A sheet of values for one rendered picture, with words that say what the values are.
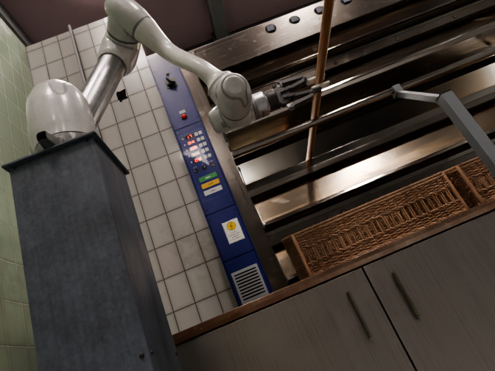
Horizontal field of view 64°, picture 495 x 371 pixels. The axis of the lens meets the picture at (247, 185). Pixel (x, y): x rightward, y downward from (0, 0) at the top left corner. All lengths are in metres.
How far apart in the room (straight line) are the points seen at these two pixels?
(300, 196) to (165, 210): 0.65
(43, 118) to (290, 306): 0.83
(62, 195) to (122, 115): 1.38
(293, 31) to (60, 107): 1.63
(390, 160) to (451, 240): 0.77
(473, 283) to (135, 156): 1.58
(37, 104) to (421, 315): 1.16
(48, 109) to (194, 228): 0.98
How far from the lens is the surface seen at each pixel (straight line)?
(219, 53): 2.38
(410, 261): 1.27
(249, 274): 1.74
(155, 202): 1.97
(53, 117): 1.09
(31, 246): 0.93
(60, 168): 0.97
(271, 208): 1.85
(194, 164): 1.96
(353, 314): 1.21
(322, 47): 1.34
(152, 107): 2.25
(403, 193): 1.38
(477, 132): 1.44
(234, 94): 1.19
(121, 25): 1.61
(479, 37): 2.39
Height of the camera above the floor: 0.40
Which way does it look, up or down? 24 degrees up
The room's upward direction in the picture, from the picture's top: 24 degrees counter-clockwise
